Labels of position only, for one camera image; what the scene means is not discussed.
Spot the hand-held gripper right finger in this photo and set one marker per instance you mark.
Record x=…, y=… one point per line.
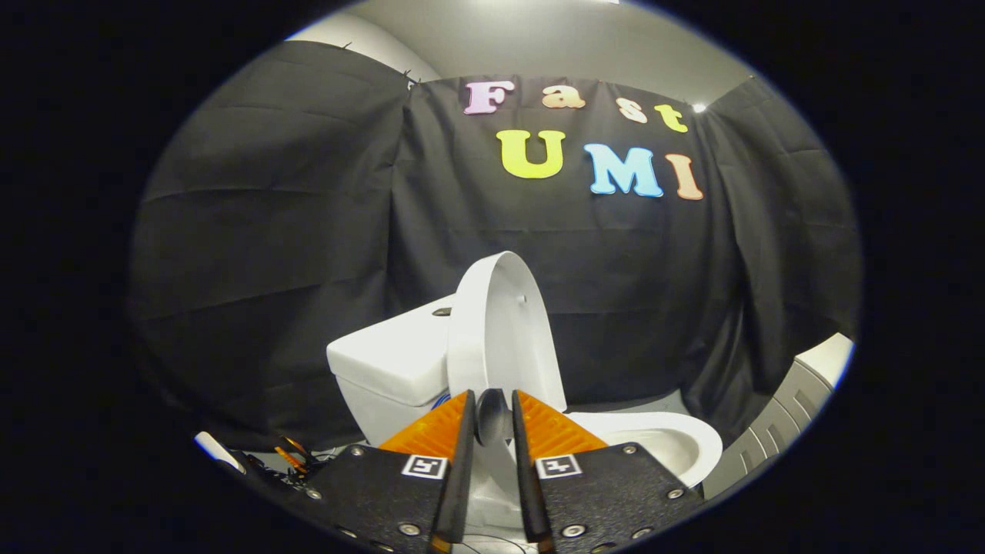
x=527, y=477

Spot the black backdrop cloth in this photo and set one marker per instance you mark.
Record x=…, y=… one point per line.
x=269, y=231

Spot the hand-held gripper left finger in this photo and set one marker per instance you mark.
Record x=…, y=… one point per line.
x=454, y=477

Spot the light grey drawer cabinet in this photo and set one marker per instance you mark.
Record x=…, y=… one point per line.
x=777, y=423

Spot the white toilet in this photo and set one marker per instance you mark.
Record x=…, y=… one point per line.
x=385, y=362

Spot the white toilet lid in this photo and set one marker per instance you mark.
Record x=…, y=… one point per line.
x=500, y=331

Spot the white stick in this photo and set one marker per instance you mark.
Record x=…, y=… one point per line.
x=218, y=451

